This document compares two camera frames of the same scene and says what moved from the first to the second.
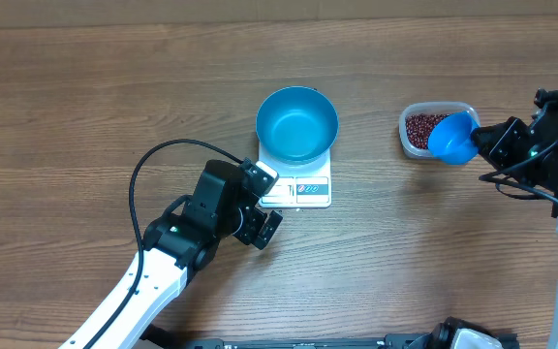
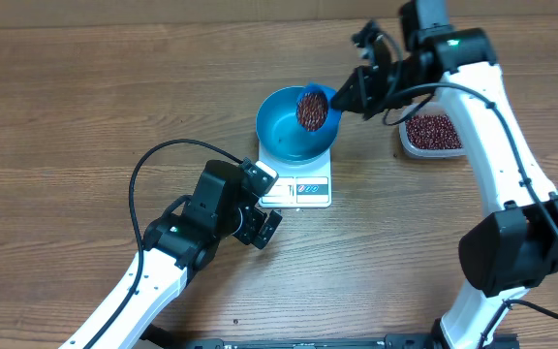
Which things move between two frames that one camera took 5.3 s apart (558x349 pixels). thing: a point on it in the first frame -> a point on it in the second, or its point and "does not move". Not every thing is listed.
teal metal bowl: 296,124 does not move
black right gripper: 501,139 -> 361,86
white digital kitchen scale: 298,186 does not move
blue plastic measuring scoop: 450,139 -> 313,105
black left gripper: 256,218 does not move
